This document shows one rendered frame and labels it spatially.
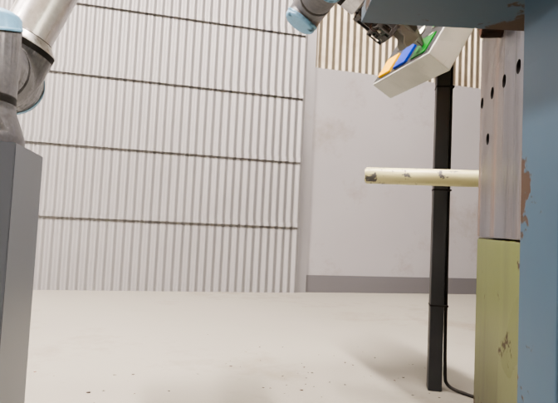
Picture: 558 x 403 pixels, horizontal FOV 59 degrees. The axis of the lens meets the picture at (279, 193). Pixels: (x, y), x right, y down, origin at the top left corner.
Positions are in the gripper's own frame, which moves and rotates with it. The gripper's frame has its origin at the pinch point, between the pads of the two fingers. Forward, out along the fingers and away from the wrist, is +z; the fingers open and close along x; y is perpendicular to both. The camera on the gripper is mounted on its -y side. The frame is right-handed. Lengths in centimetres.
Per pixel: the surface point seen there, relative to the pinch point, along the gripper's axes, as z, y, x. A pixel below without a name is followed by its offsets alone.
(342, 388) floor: 39, 95, -14
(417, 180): 17.0, 37.9, 7.5
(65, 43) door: -136, 19, -205
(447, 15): -21, 45, 73
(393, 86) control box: 5.9, 6.3, -19.2
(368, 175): 6.4, 43.0, 2.4
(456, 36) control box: 6.1, -3.2, 7.0
